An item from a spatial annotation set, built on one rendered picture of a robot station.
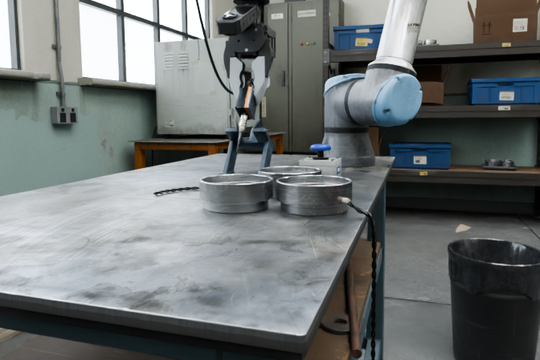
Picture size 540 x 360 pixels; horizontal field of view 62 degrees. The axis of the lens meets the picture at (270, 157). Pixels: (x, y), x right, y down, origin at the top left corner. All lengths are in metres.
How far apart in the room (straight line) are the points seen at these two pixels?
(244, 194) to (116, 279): 0.25
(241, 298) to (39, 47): 2.35
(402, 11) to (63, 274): 0.93
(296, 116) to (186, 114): 1.73
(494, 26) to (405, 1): 3.11
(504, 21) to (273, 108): 2.17
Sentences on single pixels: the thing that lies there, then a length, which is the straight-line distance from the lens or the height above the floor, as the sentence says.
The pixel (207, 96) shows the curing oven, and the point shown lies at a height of 1.06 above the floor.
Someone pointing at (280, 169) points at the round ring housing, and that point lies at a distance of 0.79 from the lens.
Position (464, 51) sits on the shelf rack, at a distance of 4.10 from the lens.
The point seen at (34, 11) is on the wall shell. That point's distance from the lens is 2.62.
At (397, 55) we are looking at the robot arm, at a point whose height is 1.07.
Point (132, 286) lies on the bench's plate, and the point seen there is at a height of 0.80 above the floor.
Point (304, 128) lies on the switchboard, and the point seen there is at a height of 0.80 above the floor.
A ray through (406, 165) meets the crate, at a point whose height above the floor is 0.48.
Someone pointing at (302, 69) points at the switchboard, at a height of 1.38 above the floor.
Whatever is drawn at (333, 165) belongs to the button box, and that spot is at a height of 0.84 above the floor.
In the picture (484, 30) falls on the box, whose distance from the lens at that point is 4.23.
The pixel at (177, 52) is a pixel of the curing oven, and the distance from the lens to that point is 3.12.
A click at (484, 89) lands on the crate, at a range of 4.19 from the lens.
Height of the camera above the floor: 0.93
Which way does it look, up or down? 5 degrees down
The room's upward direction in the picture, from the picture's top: 1 degrees counter-clockwise
